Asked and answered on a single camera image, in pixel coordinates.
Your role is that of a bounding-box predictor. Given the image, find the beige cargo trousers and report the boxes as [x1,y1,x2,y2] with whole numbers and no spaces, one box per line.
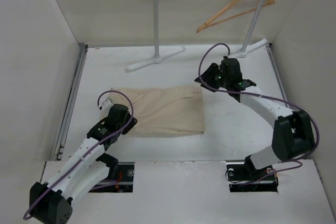
[118,86,205,137]

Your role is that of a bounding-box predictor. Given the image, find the left aluminium side rail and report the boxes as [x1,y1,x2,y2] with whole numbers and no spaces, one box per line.
[50,42,88,161]

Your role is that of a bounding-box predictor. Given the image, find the white metal clothes rack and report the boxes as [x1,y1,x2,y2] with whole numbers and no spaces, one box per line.
[126,0,275,72]

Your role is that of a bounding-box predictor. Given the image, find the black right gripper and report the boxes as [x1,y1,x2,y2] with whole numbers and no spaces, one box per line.
[195,63,230,93]

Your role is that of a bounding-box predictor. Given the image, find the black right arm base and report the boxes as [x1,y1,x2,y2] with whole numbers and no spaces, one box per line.
[225,162,279,193]

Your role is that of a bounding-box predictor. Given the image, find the wooden clothes hanger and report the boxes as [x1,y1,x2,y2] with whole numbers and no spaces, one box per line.
[196,0,276,33]

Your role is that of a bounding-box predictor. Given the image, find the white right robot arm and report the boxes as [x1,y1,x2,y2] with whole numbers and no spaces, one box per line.
[194,57,316,180]

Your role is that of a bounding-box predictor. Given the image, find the right aluminium side rail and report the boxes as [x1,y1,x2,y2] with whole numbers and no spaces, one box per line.
[266,44,288,101]

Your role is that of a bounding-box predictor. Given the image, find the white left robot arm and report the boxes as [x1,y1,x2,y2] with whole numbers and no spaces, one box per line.
[23,104,138,223]

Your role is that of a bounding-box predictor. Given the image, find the aluminium side rail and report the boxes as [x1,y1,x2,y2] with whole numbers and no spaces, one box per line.
[266,44,288,101]
[50,42,88,161]

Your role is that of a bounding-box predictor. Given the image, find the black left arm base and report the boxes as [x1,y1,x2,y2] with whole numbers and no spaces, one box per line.
[89,163,135,193]

